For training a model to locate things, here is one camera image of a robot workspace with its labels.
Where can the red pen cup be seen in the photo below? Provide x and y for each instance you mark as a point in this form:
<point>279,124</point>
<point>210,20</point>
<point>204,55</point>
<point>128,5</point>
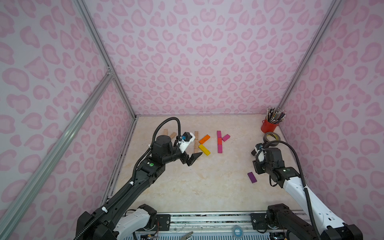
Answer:
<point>267,127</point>

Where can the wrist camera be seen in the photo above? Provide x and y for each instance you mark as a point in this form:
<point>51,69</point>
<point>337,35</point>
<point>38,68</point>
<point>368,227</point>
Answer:
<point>185,140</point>
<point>258,154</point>

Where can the orange block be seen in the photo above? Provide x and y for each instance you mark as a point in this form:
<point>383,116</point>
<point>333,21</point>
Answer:
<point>204,139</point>

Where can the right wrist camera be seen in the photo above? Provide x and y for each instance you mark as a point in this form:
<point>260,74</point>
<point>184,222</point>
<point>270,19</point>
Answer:
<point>258,154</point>

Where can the yellow block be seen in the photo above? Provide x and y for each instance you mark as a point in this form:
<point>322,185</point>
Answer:
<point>204,150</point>

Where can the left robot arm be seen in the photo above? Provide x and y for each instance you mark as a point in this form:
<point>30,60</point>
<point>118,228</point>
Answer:
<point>110,222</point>

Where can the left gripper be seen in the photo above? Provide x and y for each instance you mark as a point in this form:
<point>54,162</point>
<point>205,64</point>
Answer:
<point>186,156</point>

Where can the dark tape roll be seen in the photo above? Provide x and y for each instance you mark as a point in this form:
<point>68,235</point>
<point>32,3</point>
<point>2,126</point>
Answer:
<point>270,137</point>

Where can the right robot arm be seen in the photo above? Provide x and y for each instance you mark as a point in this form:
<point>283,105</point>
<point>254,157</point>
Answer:
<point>323,225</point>

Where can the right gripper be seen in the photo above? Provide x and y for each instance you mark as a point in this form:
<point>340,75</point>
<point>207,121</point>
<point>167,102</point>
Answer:
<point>256,163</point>

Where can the purple block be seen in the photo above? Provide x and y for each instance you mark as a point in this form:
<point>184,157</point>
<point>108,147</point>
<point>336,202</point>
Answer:
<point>252,177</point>

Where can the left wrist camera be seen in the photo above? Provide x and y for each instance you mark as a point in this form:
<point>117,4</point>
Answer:
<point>185,140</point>

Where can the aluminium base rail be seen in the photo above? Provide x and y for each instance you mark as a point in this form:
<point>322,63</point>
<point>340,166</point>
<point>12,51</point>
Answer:
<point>241,222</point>

